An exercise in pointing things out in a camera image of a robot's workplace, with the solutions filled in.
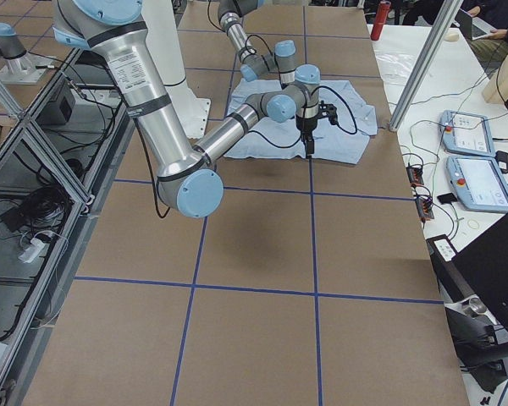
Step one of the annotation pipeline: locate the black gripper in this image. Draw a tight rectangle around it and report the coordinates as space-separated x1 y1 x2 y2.
295 115 318 158

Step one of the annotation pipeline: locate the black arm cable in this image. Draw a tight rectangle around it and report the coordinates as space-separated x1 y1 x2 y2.
249 82 359 149
207 0 276 64

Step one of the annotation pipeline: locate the blue teach pendant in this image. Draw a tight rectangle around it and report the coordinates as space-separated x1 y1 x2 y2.
446 155 508 213
439 110 495 157

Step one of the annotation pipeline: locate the clear plastic bag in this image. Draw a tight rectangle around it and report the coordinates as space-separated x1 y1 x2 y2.
374 50 417 85

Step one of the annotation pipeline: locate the grey aluminium frame post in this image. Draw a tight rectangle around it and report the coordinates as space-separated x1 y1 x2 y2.
389 0 462 132

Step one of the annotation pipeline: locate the light blue button shirt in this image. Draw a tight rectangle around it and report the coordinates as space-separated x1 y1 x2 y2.
225 80 378 164

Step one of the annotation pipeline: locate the white camera column base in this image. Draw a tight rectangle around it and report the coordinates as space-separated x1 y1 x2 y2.
141 0 211 139

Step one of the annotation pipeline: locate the seated person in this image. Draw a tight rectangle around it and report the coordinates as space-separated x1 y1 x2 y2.
461 0 508 71

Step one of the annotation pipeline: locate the near blue teach pendant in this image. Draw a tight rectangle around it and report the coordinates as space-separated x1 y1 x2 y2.
446 155 508 213

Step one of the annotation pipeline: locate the black laptop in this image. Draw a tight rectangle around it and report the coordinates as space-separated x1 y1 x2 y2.
427 212 508 331

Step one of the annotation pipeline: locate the red cylinder bottle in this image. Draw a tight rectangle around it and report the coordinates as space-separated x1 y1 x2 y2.
370 1 391 41

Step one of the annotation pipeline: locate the far blue teach pendant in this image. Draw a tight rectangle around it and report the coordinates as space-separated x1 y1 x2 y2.
439 110 495 157

